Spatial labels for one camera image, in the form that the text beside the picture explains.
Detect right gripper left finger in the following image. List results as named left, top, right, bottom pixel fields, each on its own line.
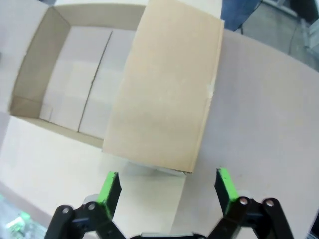
left=46, top=171, right=126, bottom=239

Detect person blue trousers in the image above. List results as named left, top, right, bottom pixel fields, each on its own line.
left=222, top=0, right=253, bottom=28

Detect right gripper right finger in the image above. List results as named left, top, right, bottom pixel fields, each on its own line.
left=206, top=168, right=297, bottom=239

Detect grey metal frame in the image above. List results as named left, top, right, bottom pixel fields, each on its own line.
left=299, top=18, right=319, bottom=59

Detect brown cardboard box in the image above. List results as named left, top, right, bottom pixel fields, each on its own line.
left=0, top=0, right=225, bottom=231

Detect clear plastic green-print package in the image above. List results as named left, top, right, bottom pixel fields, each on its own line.
left=0, top=193, right=48, bottom=239

